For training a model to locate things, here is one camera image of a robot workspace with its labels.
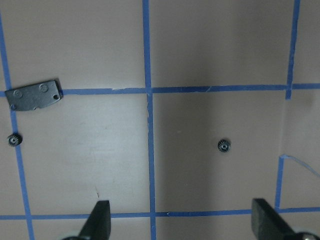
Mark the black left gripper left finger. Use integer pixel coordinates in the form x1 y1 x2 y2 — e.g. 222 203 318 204
63 200 111 240

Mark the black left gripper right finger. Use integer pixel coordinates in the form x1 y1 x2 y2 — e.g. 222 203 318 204
251 198 320 240

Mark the small black bearing gear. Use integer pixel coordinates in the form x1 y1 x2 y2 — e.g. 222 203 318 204
7 133 23 147
217 138 232 153

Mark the black brake pad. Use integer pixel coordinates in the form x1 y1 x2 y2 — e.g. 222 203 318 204
4 78 62 112

